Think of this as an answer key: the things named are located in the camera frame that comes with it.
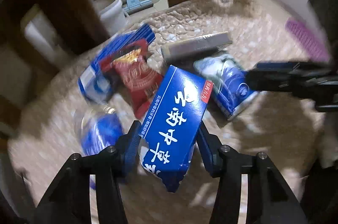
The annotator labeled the clear plastic bottle blue label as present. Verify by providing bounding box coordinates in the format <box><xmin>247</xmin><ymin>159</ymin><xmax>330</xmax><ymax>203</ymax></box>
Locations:
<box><xmin>73</xmin><ymin>103</ymin><xmax>125</xmax><ymax>190</ymax></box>

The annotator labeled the blue toothpaste box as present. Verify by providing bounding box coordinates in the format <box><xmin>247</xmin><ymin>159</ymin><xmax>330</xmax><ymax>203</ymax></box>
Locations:
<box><xmin>139</xmin><ymin>66</ymin><xmax>213</xmax><ymax>193</ymax></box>

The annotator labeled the blue white milk carton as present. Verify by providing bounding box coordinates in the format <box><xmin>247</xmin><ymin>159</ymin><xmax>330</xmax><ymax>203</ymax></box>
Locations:
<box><xmin>194</xmin><ymin>50</ymin><xmax>258</xmax><ymax>121</ymax></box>

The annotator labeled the long blue carton box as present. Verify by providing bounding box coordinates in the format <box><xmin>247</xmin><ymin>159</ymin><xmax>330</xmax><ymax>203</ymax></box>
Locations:
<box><xmin>78</xmin><ymin>24</ymin><xmax>155</xmax><ymax>104</ymax></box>

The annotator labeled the red snack wrapper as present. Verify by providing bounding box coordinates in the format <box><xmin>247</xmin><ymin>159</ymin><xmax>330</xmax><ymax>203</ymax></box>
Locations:
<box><xmin>99</xmin><ymin>39</ymin><xmax>163</xmax><ymax>119</ymax></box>

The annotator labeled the purple plastic basket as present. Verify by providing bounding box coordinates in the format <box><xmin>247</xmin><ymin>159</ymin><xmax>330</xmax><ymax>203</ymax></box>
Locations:
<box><xmin>285</xmin><ymin>18</ymin><xmax>331</xmax><ymax>62</ymax></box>

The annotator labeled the grey rectangular box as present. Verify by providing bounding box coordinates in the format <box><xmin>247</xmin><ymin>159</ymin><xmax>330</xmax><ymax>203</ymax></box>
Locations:
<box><xmin>160</xmin><ymin>32</ymin><xmax>233</xmax><ymax>64</ymax></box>

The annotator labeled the white plastic bucket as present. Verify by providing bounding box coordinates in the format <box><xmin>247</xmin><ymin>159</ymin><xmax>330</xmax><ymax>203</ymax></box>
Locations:
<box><xmin>94</xmin><ymin>0</ymin><xmax>127</xmax><ymax>36</ymax></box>

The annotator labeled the wooden chair left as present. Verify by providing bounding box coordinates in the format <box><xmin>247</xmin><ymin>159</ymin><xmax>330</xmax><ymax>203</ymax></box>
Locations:
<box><xmin>0</xmin><ymin>0</ymin><xmax>112</xmax><ymax>135</ymax></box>

